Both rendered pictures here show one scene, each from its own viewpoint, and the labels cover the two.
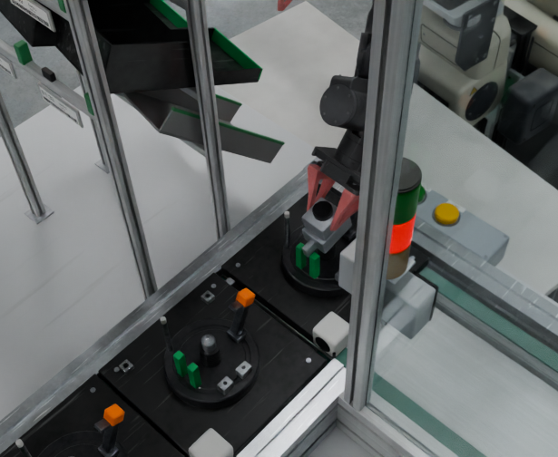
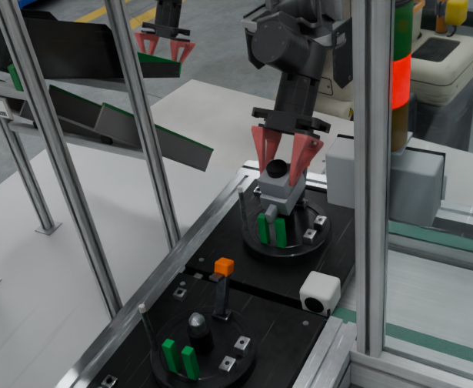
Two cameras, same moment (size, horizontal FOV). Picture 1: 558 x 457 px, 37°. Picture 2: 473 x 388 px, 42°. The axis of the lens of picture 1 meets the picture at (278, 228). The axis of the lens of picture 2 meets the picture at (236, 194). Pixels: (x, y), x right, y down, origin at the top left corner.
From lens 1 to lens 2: 0.45 m
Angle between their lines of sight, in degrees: 16
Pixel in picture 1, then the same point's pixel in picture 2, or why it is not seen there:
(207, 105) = (138, 91)
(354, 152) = (294, 97)
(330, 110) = (264, 48)
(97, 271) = (56, 319)
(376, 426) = (404, 367)
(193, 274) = (158, 281)
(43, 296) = (3, 356)
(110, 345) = (86, 369)
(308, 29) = (201, 95)
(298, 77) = (203, 127)
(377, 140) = not seen: outside the picture
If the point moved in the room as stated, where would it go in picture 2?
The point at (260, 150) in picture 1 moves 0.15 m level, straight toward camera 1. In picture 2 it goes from (194, 155) to (217, 204)
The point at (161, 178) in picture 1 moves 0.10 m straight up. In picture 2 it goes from (101, 226) to (88, 186)
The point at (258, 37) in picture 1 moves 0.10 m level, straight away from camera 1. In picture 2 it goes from (159, 110) to (152, 93)
